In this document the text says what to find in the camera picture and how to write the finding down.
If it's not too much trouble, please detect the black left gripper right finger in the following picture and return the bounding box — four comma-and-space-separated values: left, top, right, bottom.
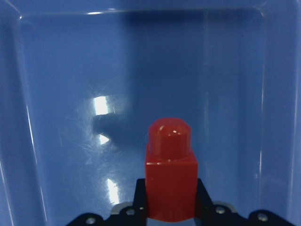
195, 179, 292, 226

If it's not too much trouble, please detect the red block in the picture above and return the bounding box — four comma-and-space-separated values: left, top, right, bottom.
145, 118, 198, 222

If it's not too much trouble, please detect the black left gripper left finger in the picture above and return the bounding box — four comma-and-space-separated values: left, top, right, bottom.
68, 179, 147, 226

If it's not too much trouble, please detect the blue plastic tray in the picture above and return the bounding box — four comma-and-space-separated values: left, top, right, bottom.
0, 0, 301, 226

